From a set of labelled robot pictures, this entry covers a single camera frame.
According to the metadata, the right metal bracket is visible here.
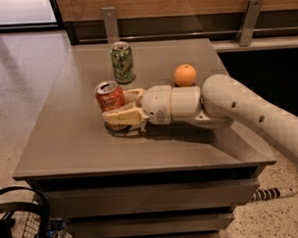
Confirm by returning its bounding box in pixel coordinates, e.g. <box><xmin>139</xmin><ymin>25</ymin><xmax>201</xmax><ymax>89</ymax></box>
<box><xmin>235</xmin><ymin>0</ymin><xmax>264</xmax><ymax>47</ymax></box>

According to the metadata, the wire mesh basket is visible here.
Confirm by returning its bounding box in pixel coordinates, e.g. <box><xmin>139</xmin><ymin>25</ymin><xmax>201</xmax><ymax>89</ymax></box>
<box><xmin>18</xmin><ymin>192</ymin><xmax>46</xmax><ymax>238</ymax></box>

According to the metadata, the green soda can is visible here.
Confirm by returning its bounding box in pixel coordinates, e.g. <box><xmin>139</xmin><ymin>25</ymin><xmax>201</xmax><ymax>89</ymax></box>
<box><xmin>111</xmin><ymin>41</ymin><xmax>134</xmax><ymax>84</ymax></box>

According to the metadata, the red coke can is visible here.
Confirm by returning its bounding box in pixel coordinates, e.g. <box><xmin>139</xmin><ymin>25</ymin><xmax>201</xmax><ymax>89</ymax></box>
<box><xmin>94</xmin><ymin>79</ymin><xmax>129</xmax><ymax>132</ymax></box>

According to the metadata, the left metal bracket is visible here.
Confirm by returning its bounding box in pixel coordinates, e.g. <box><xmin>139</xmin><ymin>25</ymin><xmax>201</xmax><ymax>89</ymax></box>
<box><xmin>102</xmin><ymin>7</ymin><xmax>120</xmax><ymax>43</ymax></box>

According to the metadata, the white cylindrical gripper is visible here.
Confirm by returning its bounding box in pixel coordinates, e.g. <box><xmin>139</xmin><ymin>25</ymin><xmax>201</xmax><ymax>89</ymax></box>
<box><xmin>102</xmin><ymin>85</ymin><xmax>172</xmax><ymax>131</ymax></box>

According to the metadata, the striped black white cable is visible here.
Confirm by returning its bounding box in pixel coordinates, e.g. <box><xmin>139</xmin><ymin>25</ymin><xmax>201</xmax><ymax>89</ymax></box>
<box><xmin>249</xmin><ymin>186</ymin><xmax>298</xmax><ymax>203</ymax></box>

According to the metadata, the wooden counter with shelf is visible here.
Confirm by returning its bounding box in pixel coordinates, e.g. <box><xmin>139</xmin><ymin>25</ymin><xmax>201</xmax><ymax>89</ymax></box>
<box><xmin>55</xmin><ymin>0</ymin><xmax>298</xmax><ymax>52</ymax></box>

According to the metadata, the metal bracket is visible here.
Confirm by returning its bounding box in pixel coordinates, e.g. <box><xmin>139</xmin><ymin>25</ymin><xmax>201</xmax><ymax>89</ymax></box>
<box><xmin>102</xmin><ymin>7</ymin><xmax>120</xmax><ymax>43</ymax></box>
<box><xmin>235</xmin><ymin>0</ymin><xmax>264</xmax><ymax>47</ymax></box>

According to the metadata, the grey drawer cabinet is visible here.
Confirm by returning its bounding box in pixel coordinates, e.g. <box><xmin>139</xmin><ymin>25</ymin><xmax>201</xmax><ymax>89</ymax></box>
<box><xmin>14</xmin><ymin>44</ymin><xmax>275</xmax><ymax>238</ymax></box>

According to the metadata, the black bag with straps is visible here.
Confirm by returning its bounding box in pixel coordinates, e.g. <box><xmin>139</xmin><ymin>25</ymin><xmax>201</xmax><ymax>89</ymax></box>
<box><xmin>0</xmin><ymin>186</ymin><xmax>51</xmax><ymax>238</ymax></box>

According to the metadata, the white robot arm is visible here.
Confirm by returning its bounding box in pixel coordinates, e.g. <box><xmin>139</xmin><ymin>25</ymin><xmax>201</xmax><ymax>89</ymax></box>
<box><xmin>102</xmin><ymin>74</ymin><xmax>298</xmax><ymax>166</ymax></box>

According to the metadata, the orange fruit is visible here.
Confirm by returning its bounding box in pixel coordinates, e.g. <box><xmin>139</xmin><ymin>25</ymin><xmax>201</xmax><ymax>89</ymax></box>
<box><xmin>174</xmin><ymin>64</ymin><xmax>197</xmax><ymax>86</ymax></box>

